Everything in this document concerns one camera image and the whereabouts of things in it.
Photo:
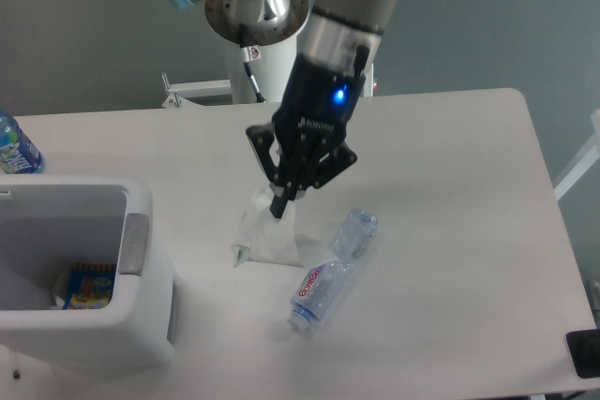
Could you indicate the clear plastic bag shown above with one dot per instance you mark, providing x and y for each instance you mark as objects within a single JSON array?
[{"x": 262, "y": 238}]

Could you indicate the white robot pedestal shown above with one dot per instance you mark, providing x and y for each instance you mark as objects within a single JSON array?
[{"x": 271, "y": 72}]

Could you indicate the crushed clear plastic bottle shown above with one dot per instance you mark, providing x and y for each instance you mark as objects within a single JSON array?
[{"x": 322, "y": 284}]

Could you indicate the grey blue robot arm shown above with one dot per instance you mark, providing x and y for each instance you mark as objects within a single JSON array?
[{"x": 334, "y": 32}]

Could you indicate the white trash can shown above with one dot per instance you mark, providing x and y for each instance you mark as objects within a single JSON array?
[{"x": 49, "y": 223}]

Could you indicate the white pedestal foot bracket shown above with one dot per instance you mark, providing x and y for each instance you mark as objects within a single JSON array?
[{"x": 370, "y": 84}]

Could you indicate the blue labelled water bottle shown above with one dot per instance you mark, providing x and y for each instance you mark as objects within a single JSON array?
[{"x": 19, "y": 155}]

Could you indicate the black device at table edge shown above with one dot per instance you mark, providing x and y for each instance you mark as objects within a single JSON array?
[{"x": 584, "y": 349}]

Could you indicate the colourful snack wrapper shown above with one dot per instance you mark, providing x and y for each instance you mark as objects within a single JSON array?
[{"x": 90, "y": 286}]

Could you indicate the white frame at right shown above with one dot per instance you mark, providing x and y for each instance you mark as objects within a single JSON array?
[{"x": 580, "y": 163}]

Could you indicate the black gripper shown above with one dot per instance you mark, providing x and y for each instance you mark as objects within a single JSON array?
[{"x": 311, "y": 130}]

